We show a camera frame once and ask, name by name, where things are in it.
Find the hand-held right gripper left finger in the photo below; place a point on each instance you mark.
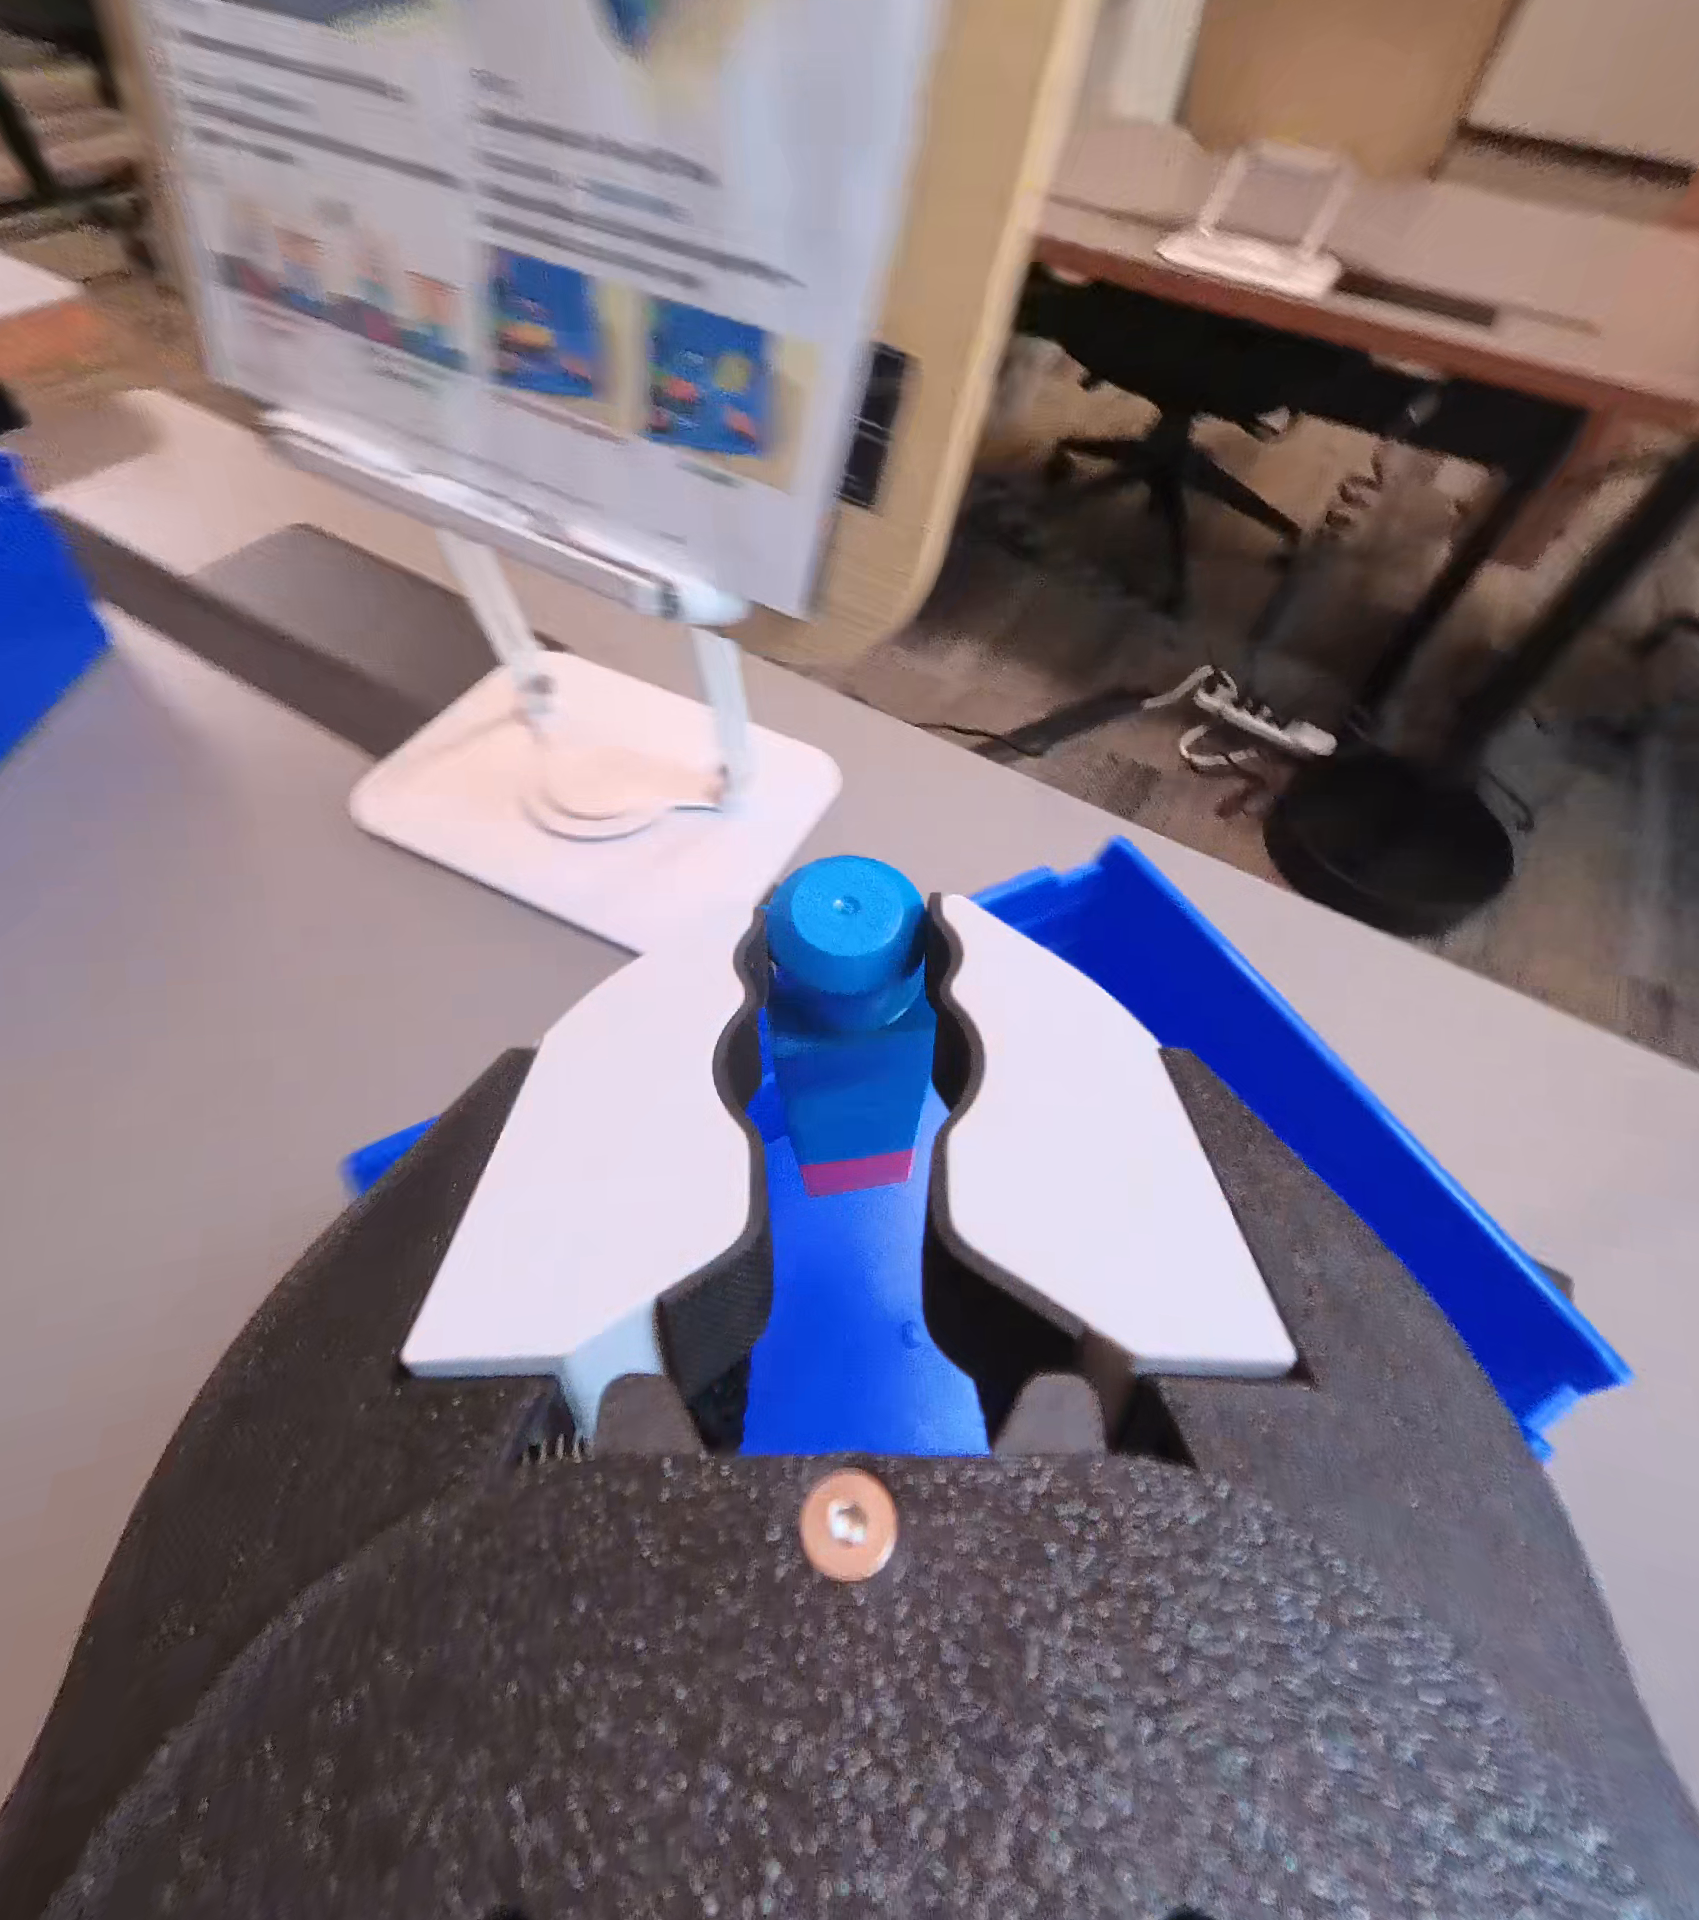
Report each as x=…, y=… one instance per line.
x=595, y=1184

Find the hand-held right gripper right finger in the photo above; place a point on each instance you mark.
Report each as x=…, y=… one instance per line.
x=1104, y=1184

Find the red mega block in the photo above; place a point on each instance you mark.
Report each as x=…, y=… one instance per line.
x=857, y=1172

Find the blue mega block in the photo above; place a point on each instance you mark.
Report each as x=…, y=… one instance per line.
x=851, y=938

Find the white document stand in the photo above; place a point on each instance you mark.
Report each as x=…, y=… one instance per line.
x=595, y=855

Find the black floor lamp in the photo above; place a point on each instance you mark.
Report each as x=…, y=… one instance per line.
x=1390, y=841

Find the white power strip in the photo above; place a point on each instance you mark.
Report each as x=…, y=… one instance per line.
x=1254, y=720

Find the black office chair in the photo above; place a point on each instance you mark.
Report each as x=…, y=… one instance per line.
x=1180, y=404

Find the wooden desk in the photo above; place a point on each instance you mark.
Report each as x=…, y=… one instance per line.
x=1540, y=345

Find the printed instruction sheet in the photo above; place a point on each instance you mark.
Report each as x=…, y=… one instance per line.
x=489, y=224

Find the clear plastic cup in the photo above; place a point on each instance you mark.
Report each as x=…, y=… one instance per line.
x=1254, y=224

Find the tan cardboard box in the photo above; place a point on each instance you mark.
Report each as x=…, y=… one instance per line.
x=1344, y=75

